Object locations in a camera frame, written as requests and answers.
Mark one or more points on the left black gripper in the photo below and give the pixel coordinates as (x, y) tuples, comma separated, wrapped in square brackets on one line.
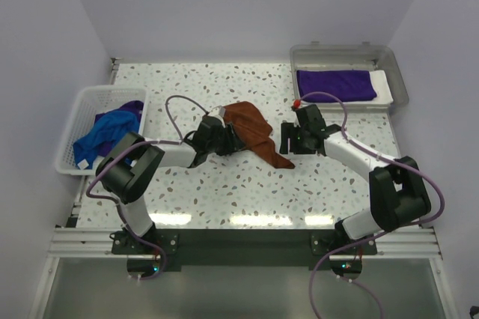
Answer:
[(233, 142)]

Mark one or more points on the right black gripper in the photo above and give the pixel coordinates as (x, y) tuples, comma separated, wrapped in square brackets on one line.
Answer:
[(288, 130)]

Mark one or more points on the brown towel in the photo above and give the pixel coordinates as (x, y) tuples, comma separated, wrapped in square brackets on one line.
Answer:
[(254, 131)]

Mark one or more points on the purple towel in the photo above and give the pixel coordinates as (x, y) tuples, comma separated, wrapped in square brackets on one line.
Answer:
[(346, 85), (131, 107)]

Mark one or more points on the blue towel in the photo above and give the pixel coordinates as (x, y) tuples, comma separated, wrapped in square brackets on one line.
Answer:
[(109, 129)]

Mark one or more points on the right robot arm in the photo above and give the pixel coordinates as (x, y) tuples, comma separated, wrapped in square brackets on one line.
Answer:
[(397, 194)]

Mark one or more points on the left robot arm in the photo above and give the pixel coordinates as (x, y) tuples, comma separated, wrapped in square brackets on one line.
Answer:
[(129, 168)]

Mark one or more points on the clear plastic bin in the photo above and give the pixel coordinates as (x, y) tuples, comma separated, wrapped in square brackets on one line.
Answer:
[(322, 57)]

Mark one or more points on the purple towel in basket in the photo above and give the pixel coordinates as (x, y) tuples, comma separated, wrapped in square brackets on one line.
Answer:
[(131, 107)]

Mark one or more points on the white folded towel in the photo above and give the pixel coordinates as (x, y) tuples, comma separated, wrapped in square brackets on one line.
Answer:
[(380, 85)]

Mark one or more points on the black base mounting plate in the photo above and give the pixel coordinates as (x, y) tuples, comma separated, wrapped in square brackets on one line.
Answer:
[(223, 247)]

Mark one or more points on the white plastic laundry basket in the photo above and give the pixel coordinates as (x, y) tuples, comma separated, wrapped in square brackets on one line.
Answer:
[(90, 102)]

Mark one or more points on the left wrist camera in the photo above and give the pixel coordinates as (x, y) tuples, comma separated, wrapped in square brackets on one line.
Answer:
[(218, 111)]

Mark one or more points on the aluminium rail frame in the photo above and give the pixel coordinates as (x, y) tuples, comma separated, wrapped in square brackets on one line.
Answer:
[(237, 194)]

